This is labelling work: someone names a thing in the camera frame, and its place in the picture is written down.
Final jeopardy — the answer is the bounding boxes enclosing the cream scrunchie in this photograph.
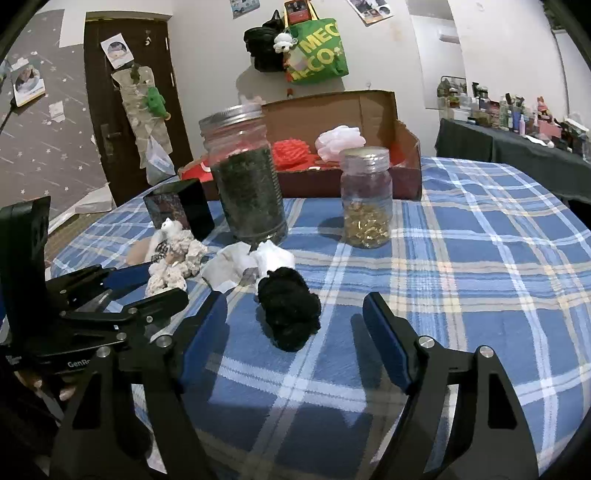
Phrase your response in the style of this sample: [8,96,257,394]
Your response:
[145,230,207,297]

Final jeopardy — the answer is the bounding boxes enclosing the white sheer fabric pouch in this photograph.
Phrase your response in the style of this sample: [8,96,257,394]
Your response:
[201,242,257,293]

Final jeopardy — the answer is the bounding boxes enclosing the black fluffy pom pom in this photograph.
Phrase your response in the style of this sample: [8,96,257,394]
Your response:
[257,267,322,352]

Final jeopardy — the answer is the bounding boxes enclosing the white sock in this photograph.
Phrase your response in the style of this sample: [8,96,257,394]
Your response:
[249,240,296,280]

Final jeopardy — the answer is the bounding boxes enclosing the person's left hand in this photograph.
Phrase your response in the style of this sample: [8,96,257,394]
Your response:
[15,371,77,402]

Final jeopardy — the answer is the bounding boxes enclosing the black square tin box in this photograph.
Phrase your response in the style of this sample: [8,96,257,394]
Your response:
[143,179,214,241]

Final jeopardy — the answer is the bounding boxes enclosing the plastic bag on door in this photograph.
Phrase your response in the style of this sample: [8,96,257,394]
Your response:
[145,136,175,186]

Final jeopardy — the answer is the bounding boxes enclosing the red paper box liner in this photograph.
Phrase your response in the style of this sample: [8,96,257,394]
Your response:
[180,142,408,182]

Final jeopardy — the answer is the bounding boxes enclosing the blue plaid tablecloth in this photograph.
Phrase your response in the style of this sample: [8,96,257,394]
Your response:
[49,156,591,480]

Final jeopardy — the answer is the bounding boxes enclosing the green plush on door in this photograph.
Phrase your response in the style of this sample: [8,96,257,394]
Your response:
[142,86,171,121]

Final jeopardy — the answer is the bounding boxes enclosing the large jar dark contents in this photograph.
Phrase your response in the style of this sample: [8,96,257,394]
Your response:
[199,103,287,248]

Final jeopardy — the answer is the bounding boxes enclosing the red knitted pouch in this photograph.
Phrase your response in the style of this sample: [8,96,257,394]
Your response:
[271,138,311,171]

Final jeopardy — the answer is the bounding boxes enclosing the dark wooden door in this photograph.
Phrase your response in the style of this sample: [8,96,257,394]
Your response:
[84,19,193,205]

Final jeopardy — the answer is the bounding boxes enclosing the pink plush toy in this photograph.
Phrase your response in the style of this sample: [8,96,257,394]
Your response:
[239,94,266,105]

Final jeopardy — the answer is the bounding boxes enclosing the white mesh bath pouf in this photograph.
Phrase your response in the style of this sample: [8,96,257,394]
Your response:
[315,125,367,163]

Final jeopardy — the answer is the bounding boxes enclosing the small jar gold contents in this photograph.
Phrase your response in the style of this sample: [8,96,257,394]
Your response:
[339,147,394,248]

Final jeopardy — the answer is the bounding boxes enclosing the dark green covered side table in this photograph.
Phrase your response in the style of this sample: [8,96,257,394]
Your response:
[435,119,590,203]

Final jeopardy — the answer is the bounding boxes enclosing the black hanging bag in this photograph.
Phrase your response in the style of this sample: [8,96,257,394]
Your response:
[243,10,284,73]

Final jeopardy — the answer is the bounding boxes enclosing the small panda plush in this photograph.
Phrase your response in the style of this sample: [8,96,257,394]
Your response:
[273,32,297,54]

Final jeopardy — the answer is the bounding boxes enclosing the open cardboard box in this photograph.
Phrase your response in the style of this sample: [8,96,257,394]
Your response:
[200,90,422,201]

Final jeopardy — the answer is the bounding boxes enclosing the green tote bag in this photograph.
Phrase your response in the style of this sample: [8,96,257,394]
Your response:
[283,1,349,85]

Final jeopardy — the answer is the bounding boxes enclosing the blue wall calendar poster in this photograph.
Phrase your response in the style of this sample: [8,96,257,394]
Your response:
[229,0,260,19]

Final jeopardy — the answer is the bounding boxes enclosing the wall mirror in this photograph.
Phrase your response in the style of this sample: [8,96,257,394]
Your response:
[407,0,466,110]

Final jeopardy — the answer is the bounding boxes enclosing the photo poster on wall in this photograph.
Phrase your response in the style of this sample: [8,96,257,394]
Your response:
[348,0,393,26]

